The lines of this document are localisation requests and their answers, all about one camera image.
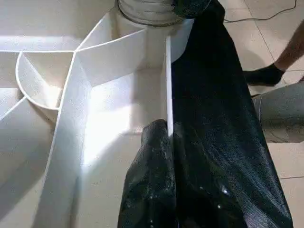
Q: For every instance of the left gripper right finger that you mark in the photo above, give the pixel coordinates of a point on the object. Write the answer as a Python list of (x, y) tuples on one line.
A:
[(194, 190)]

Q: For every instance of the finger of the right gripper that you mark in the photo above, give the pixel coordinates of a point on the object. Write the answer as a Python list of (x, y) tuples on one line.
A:
[(197, 8)]

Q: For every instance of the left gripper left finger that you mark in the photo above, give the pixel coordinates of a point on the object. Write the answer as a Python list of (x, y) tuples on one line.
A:
[(147, 178)]

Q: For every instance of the white plastic table leg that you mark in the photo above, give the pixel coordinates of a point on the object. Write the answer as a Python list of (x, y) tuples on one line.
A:
[(147, 12)]

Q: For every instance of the white plastic table top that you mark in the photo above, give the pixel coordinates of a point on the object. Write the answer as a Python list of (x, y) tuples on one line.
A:
[(71, 107)]

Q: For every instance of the black work mat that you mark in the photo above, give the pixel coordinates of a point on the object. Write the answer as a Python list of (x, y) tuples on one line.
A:
[(225, 118)]

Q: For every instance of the black sock foot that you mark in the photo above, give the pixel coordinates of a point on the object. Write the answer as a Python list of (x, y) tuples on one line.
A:
[(263, 76)]

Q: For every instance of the person's feet in black socks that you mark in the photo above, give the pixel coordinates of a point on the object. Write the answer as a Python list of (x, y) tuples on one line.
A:
[(293, 47)]

